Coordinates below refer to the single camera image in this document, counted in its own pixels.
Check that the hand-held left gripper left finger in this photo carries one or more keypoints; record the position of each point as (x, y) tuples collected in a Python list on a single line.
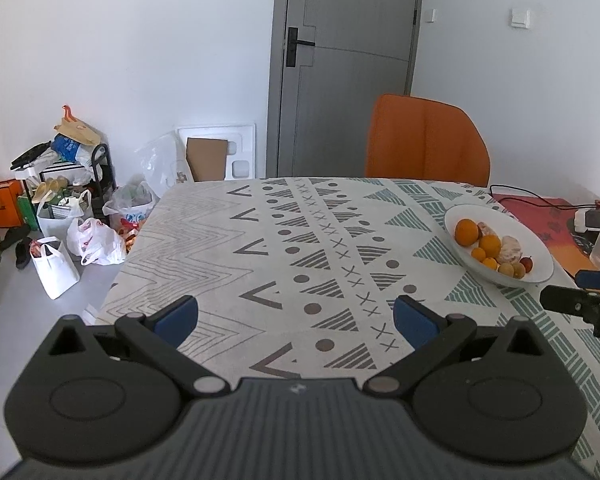
[(177, 317)]

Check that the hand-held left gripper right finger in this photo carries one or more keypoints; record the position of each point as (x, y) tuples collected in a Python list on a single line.
[(415, 320)]

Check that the white plate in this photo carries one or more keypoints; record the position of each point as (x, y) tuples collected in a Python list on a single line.
[(537, 255)]

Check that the small red fruit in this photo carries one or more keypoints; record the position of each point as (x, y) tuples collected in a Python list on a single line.
[(526, 263)]

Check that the brown longan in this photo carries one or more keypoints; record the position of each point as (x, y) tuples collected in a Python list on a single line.
[(505, 269), (518, 271)]

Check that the small orange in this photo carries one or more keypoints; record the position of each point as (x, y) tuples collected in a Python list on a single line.
[(490, 263), (478, 254)]

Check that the large orange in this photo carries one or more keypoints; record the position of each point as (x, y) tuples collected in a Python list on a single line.
[(490, 246), (466, 232)]

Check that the white charger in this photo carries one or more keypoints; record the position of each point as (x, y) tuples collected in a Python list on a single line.
[(592, 219)]

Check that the red cloth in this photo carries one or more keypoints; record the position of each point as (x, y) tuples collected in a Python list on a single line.
[(535, 215)]

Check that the white and red plastic bag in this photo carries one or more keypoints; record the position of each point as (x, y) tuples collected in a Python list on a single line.
[(97, 245)]

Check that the plastic bag with greens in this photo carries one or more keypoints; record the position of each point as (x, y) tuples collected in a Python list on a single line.
[(132, 205)]

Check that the white paper bag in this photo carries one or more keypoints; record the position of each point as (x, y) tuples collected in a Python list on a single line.
[(55, 270)]

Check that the patterned tablecloth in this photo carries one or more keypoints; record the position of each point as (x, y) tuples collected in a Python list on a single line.
[(280, 220)]

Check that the clear plastic bag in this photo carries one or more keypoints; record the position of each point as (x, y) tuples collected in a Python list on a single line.
[(162, 165)]

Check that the black metal rack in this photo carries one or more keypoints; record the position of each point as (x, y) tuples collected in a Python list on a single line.
[(102, 180)]

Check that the brown cardboard sheet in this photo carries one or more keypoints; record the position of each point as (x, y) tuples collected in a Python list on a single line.
[(207, 160)]

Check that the black shoe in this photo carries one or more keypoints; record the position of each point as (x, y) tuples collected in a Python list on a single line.
[(24, 255), (15, 236)]

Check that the orange chair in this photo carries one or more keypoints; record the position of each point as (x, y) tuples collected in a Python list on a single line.
[(425, 140)]

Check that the yellow slippers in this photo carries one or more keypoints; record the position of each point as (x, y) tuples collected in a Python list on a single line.
[(50, 190)]

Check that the green box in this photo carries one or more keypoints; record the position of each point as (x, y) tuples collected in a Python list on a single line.
[(27, 212)]

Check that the white foam board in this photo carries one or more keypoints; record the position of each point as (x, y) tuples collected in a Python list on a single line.
[(240, 145)]

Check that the white framed box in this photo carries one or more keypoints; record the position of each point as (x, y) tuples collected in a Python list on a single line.
[(65, 170)]

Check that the blue and white bag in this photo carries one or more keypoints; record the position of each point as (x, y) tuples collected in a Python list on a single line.
[(70, 149)]

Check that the orange box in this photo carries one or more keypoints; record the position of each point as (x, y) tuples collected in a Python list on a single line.
[(0, 205)]

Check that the black folded item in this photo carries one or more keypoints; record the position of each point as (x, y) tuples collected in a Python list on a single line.
[(30, 155)]

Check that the grey door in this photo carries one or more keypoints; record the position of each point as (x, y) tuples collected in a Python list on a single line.
[(350, 100)]

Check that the large white wall switch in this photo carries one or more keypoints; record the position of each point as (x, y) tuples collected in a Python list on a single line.
[(520, 17)]

